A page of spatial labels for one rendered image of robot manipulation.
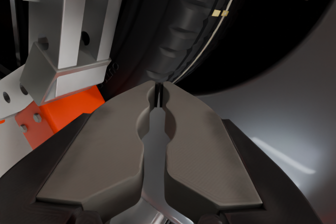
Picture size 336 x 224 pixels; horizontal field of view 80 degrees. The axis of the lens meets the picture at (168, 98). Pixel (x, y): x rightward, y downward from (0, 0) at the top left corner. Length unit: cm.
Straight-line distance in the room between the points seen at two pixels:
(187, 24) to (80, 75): 12
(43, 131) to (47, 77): 7
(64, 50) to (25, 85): 7
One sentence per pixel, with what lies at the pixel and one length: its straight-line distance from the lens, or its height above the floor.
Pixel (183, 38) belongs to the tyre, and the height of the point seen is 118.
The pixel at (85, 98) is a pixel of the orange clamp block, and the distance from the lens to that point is 26.
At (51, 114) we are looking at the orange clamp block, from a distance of 23.
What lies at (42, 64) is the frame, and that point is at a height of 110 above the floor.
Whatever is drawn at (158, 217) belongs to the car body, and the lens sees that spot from 272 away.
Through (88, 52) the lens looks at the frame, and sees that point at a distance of 22.
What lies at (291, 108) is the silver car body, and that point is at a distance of 60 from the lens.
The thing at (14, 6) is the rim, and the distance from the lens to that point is 45.
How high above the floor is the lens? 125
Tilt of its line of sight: 15 degrees down
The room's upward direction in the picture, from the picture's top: 123 degrees clockwise
